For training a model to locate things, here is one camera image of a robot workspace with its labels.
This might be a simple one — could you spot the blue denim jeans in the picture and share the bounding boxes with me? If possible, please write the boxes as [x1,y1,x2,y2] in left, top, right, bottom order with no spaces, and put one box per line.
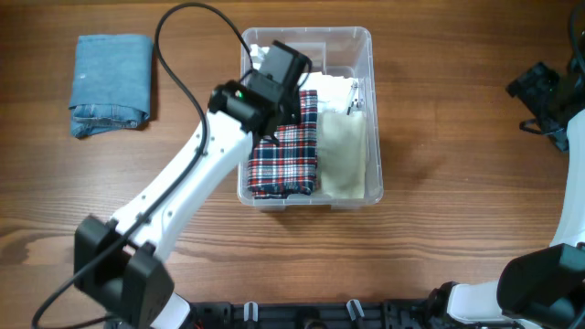
[69,34,154,139]

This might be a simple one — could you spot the white printed t-shirt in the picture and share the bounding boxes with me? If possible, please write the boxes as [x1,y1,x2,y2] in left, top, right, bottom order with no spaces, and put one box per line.
[249,43,367,115]

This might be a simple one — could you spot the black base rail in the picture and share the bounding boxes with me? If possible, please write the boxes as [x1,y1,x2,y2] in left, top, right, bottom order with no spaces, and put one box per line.
[183,300,431,329]

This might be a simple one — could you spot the clear plastic storage container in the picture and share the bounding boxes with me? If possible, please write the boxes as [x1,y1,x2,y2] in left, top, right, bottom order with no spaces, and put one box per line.
[238,27,383,208]

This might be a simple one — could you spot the cream garment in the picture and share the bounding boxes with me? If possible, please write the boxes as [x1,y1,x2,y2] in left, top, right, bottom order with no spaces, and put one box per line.
[316,111,367,199]

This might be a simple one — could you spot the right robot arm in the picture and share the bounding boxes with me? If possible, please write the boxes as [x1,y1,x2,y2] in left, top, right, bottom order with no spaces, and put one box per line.
[424,58,584,328]

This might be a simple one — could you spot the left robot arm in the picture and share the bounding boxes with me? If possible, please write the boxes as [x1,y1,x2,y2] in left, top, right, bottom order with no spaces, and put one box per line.
[73,78,303,328]

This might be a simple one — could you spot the red plaid shirt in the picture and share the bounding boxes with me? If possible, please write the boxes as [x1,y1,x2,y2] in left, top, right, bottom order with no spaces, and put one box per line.
[247,90,318,199]

